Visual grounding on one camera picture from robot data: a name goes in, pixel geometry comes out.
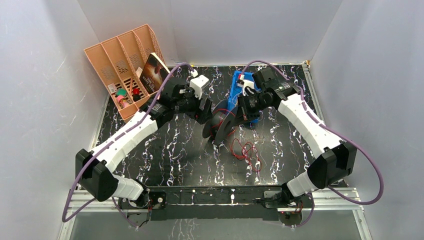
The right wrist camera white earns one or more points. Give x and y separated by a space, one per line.
247 86

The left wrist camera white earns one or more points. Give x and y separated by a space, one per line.
198 83

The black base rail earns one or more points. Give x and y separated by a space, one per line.
218 202

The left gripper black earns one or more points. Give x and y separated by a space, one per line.
204 108

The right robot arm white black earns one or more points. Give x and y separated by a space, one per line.
334 157

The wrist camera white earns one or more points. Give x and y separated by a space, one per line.
198 83
247 86

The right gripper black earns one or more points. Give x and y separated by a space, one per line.
243 111

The grey perforated cable spool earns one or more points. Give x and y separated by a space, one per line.
222 123

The brown book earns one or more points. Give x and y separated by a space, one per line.
153 74

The red black small item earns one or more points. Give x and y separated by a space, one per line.
136 96

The green tape roll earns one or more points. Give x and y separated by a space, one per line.
121 92

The orange file organizer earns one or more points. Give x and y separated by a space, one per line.
116 60

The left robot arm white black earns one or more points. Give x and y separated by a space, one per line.
94 169

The blue plastic bin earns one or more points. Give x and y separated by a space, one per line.
236 89

